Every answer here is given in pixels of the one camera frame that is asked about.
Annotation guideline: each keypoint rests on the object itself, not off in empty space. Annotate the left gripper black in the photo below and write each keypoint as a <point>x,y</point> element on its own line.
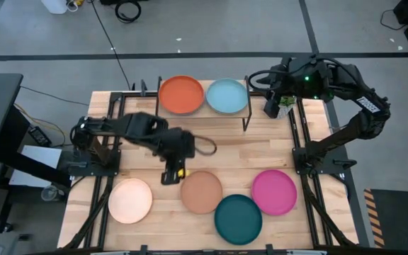
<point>175,145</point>

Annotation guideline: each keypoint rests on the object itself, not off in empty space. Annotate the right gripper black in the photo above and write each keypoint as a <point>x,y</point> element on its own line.
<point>282,76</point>

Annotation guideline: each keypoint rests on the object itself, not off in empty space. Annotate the tan brown plate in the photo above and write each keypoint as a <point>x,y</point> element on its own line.
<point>201,193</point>

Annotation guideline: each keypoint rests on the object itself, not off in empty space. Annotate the light teal plate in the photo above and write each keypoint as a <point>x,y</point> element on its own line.
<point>227,96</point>

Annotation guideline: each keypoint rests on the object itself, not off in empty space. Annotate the cream plate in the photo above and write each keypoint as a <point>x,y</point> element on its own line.
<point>130,200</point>

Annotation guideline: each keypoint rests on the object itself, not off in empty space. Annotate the orange plate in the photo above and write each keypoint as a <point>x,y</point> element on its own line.
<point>181,95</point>

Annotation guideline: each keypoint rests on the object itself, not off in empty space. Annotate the magenta plate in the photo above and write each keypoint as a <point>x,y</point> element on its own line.
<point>274,192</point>

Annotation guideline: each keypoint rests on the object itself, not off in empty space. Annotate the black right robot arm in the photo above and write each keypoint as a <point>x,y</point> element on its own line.
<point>363,124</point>

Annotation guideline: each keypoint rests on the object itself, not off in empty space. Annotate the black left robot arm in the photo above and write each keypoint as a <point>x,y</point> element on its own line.
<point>119,127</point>

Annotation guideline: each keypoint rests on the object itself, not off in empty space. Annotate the wooden shelf with black legs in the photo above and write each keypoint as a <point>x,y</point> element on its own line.
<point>204,115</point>

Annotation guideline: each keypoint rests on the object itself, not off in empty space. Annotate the succulent in white patterned pot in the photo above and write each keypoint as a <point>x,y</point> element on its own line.
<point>286,102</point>

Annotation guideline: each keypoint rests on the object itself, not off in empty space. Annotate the dark teal plate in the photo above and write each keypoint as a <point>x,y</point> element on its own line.
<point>238,219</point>

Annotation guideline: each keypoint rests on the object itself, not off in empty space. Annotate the clear glass jar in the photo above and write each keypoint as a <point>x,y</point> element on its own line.
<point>50,193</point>

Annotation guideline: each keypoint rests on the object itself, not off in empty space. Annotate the white sheet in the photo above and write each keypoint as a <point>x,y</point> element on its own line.
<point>41,156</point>

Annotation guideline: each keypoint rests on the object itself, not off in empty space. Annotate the black power adapter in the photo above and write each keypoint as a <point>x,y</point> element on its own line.
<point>39,136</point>

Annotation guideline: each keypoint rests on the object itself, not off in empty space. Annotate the black mat with hazard stripes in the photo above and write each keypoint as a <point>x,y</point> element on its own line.
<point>402,219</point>

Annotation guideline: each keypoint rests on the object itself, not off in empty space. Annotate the white cylindrical container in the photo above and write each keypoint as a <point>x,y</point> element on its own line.
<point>53,5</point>

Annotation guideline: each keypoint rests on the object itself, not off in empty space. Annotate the black aluminium table frame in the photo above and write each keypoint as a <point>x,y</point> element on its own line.
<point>133,94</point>

